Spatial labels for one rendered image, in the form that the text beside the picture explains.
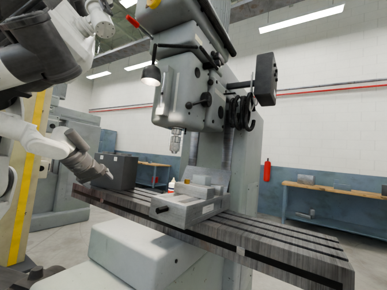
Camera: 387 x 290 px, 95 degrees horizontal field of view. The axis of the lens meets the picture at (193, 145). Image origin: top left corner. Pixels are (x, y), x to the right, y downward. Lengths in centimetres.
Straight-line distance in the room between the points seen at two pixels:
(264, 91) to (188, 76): 38
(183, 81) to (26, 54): 48
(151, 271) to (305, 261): 41
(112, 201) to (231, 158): 68
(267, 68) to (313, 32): 494
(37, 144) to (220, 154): 86
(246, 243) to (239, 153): 59
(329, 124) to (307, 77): 124
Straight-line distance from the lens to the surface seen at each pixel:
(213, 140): 115
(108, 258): 77
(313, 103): 511
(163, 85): 79
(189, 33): 83
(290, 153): 488
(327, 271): 60
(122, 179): 104
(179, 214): 57
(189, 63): 81
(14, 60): 63
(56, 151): 74
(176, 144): 81
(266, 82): 96
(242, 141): 108
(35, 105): 234
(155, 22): 92
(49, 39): 61
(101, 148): 801
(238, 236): 60
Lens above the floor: 118
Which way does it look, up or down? 4 degrees up
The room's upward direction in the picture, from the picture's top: 6 degrees clockwise
